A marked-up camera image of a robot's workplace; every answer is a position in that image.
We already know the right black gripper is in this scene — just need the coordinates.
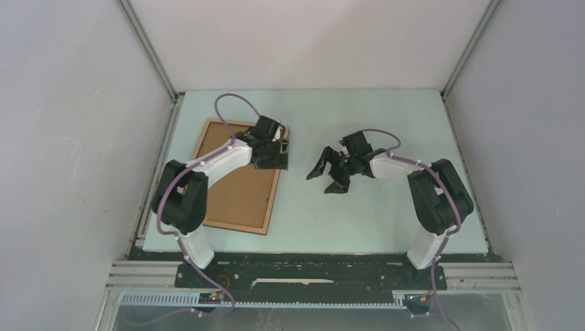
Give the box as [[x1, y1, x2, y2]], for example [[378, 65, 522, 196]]
[[308, 146, 358, 194]]

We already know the brown backing board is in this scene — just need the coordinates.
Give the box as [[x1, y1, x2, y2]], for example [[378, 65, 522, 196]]
[[196, 123, 279, 230]]

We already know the wooden picture frame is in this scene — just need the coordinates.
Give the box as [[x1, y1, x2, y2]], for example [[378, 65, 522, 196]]
[[189, 117, 291, 237]]

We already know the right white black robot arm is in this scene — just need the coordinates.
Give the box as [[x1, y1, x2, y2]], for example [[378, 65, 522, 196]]
[[306, 130, 474, 288]]

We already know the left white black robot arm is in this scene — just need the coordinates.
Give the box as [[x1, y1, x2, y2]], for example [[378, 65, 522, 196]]
[[151, 115, 289, 288]]

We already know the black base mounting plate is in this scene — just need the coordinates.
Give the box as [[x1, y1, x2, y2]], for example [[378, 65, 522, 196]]
[[175, 252, 447, 305]]

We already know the small green circuit board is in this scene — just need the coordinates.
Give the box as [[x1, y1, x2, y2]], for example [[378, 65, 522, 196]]
[[197, 292, 224, 305]]

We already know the aluminium rail frame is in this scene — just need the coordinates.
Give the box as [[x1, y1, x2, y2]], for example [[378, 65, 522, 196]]
[[94, 253, 521, 330]]

